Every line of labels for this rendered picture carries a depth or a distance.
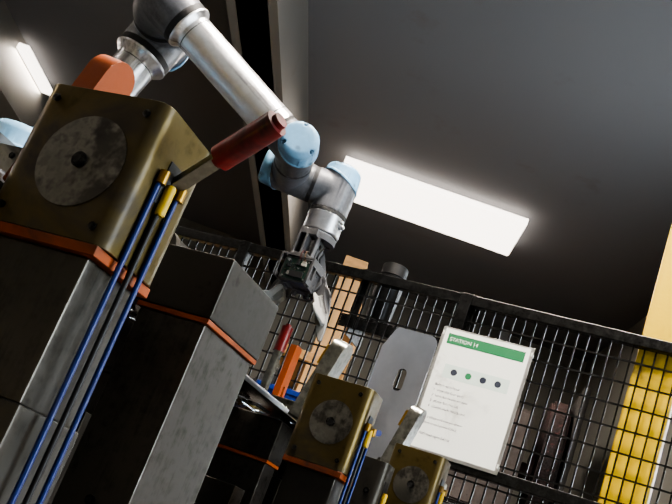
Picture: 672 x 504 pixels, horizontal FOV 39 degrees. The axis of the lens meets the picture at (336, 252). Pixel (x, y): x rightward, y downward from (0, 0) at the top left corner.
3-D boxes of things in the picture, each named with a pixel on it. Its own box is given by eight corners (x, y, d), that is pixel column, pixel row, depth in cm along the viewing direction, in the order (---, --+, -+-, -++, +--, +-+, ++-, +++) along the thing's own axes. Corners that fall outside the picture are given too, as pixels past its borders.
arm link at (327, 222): (315, 222, 191) (351, 230, 188) (307, 242, 190) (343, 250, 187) (303, 205, 185) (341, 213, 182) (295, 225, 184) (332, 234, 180)
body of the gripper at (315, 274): (270, 277, 179) (293, 221, 183) (285, 295, 186) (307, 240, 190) (305, 286, 176) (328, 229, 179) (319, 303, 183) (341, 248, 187)
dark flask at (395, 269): (383, 326, 242) (406, 264, 248) (357, 320, 245) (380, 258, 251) (390, 337, 249) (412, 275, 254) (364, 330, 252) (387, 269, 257)
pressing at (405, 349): (385, 493, 189) (439, 336, 200) (334, 475, 194) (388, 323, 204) (386, 493, 190) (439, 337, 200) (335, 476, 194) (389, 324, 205)
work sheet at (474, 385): (496, 475, 212) (535, 348, 222) (403, 446, 221) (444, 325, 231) (497, 477, 214) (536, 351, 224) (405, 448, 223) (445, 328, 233)
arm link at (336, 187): (321, 167, 194) (360, 183, 194) (302, 214, 190) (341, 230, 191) (327, 153, 186) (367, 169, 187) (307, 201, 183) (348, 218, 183)
